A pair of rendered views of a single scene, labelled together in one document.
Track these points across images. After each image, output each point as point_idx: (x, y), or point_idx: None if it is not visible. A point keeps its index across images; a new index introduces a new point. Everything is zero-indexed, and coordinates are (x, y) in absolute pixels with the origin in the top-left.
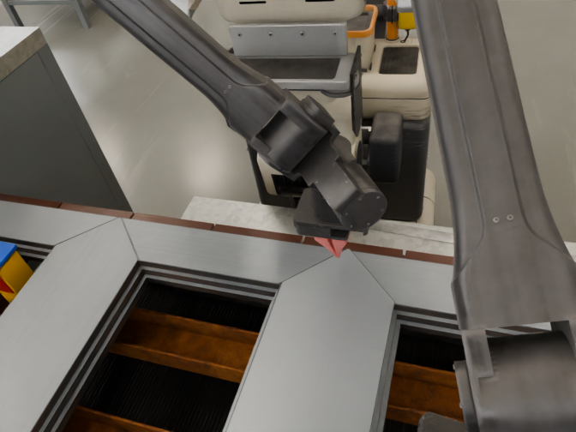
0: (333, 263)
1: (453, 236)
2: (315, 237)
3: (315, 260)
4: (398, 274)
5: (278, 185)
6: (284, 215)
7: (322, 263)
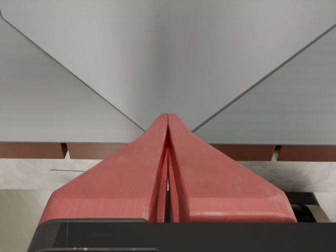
0: (197, 104)
1: (61, 179)
2: (282, 212)
3: (245, 107)
4: (30, 100)
5: (310, 221)
6: (296, 180)
7: (223, 100)
